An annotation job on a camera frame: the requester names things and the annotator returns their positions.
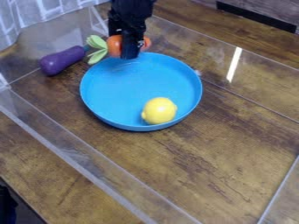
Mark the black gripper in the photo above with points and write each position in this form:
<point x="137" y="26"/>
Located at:
<point x="129" y="13"/>

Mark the orange toy carrot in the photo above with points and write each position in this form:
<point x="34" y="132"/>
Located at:
<point x="114" y="48"/>

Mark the blue round tray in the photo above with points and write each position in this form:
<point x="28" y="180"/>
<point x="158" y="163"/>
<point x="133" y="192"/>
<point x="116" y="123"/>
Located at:
<point x="117" y="86"/>

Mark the purple toy eggplant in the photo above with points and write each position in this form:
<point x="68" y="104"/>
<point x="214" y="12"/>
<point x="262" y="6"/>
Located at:
<point x="54" y="62"/>

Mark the yellow toy lemon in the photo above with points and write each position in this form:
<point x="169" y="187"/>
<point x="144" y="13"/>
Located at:
<point x="158" y="111"/>

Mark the white grid curtain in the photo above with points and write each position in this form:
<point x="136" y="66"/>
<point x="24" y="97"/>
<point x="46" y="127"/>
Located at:
<point x="21" y="13"/>

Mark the clear acrylic enclosure wall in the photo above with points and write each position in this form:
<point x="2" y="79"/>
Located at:
<point x="221" y="168"/>

